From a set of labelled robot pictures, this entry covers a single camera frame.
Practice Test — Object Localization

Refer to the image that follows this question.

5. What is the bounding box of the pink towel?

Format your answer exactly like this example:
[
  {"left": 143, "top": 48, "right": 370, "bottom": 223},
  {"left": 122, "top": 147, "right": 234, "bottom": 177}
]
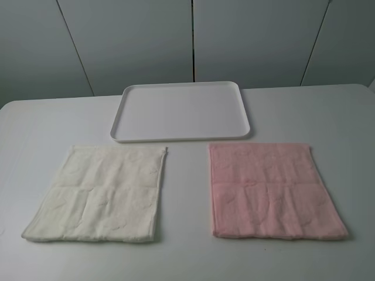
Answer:
[{"left": 208, "top": 142, "right": 349, "bottom": 240}]

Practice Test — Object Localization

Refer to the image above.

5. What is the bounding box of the cream white towel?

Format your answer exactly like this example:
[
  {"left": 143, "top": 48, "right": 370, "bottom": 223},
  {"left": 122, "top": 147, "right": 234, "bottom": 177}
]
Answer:
[{"left": 22, "top": 146, "right": 167, "bottom": 243}]

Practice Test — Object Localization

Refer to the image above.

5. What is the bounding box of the white rectangular plastic tray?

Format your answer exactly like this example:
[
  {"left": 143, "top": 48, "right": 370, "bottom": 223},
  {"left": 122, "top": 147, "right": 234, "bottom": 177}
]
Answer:
[{"left": 110, "top": 81, "right": 251, "bottom": 143}]

